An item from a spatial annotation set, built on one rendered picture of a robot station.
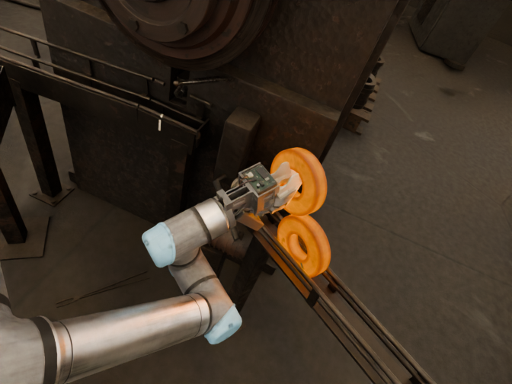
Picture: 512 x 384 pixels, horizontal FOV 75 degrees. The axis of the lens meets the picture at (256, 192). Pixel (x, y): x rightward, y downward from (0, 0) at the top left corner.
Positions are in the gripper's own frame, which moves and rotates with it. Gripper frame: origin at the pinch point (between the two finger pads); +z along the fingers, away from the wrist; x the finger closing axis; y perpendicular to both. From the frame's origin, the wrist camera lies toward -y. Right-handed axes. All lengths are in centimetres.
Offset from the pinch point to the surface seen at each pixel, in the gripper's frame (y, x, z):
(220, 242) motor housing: -33.5, 10.4, -16.6
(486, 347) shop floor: -109, -71, 76
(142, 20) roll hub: 20.0, 41.5, -14.5
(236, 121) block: -5.8, 27.4, 0.2
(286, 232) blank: -12.9, -4.9, -5.7
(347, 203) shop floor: -109, 25, 75
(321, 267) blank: -10.9, -17.0, -4.9
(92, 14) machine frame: 7, 75, -19
